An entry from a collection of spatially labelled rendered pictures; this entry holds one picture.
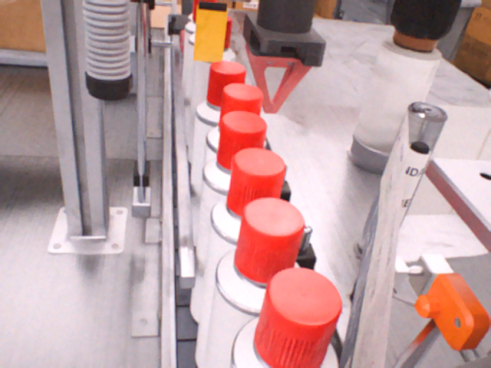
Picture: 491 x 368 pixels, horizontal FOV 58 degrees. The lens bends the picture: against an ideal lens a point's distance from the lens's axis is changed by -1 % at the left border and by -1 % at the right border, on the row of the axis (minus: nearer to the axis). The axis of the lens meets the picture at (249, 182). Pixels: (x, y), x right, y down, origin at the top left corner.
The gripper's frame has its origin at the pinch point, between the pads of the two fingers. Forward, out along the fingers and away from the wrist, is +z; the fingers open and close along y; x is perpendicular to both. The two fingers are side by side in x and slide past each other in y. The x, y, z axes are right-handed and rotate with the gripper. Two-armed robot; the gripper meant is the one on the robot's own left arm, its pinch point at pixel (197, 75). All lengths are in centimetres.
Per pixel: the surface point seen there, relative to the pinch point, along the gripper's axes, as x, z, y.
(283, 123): -0.7, 8.1, 15.0
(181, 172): -28.6, 18.9, -3.8
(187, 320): -33.4, 33.1, -3.5
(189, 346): -35.6, 34.8, -3.5
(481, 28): 237, -121, 250
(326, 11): 329, -168, 151
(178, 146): -24.4, 15.6, -4.0
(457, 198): -61, 22, 5
